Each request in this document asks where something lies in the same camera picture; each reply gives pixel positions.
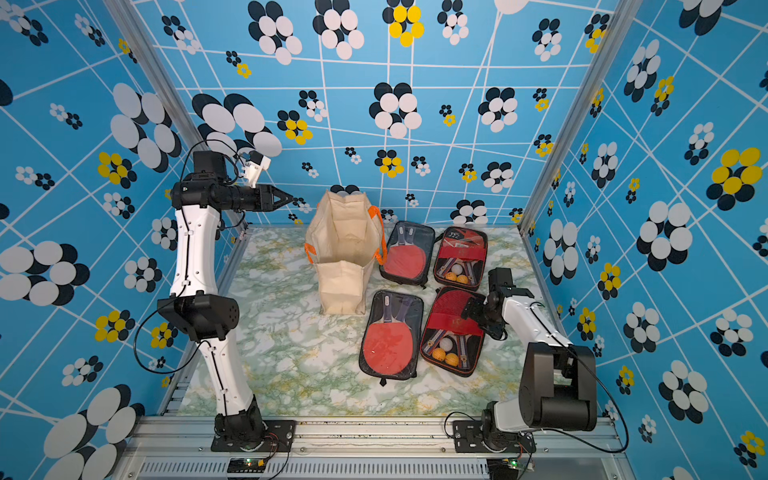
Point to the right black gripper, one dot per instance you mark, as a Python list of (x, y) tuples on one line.
[(471, 310)]

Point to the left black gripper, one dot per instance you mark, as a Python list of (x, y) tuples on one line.
[(268, 193)]

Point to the black ping pong case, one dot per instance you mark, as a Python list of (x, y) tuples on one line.
[(452, 338), (410, 247), (389, 349)]

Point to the beige canvas bag orange handles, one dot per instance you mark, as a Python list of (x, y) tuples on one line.
[(345, 240)]

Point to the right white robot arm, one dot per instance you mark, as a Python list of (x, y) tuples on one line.
[(558, 386)]

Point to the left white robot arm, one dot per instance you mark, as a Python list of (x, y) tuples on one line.
[(195, 306)]

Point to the right green circuit board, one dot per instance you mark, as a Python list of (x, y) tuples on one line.
[(504, 469)]

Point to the green circuit board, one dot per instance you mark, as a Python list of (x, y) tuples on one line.
[(246, 466), (504, 469)]

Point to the left green circuit board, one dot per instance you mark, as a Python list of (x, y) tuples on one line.
[(246, 466)]

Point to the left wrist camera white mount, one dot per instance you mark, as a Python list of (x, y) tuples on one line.
[(253, 165)]

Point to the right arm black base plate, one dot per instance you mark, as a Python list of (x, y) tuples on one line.
[(470, 437)]

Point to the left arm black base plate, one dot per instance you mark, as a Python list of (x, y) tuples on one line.
[(271, 436)]

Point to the aluminium front rail frame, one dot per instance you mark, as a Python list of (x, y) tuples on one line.
[(365, 448)]

